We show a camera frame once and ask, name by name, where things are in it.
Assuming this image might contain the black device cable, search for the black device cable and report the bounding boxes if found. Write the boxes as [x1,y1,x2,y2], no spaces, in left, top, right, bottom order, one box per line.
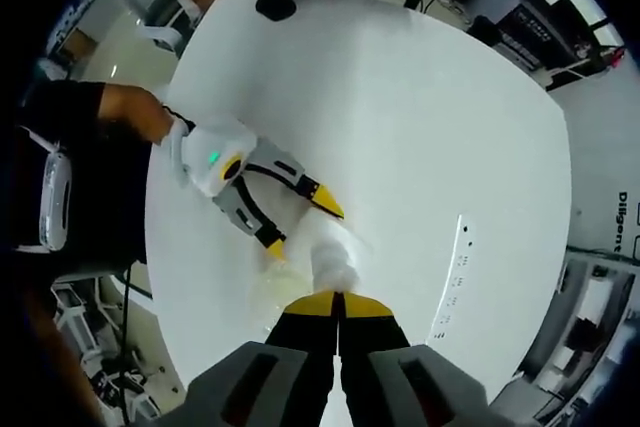
[117,261,151,363]

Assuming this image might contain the white office chair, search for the white office chair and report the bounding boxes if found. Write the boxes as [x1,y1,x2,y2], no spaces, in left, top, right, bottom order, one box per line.
[134,0,201,54]
[49,279,166,421]

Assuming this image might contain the white worn device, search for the white worn device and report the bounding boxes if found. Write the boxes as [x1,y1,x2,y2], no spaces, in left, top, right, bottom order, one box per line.
[38,144,75,253]

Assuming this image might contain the operator in black shirt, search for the operator in black shirt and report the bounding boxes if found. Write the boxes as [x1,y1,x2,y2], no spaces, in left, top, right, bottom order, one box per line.
[0,79,151,273]

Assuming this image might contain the black round object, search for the black round object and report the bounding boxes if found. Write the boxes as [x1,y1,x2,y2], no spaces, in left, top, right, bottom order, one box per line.
[254,0,298,23]

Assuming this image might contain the clear glass cup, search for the clear glass cup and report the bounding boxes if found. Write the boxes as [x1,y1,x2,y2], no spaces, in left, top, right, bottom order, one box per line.
[244,261,321,343]

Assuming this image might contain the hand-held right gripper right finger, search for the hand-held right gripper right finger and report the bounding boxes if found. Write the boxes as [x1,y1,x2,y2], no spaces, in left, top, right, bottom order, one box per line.
[337,291,490,427]

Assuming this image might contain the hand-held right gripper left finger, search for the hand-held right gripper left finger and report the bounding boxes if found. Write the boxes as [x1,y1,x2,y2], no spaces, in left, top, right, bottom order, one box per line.
[187,291,342,427]

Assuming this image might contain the grey equipment cabinet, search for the grey equipment cabinet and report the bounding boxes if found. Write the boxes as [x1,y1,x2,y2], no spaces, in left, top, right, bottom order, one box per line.
[467,0,576,76]

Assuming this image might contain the grey metal shelf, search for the grey metal shelf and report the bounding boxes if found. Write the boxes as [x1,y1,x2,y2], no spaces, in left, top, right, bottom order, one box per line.
[519,246,640,423]

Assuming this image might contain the white flat strip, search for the white flat strip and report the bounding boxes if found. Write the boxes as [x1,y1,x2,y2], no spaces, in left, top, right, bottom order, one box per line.
[428,213,476,343]

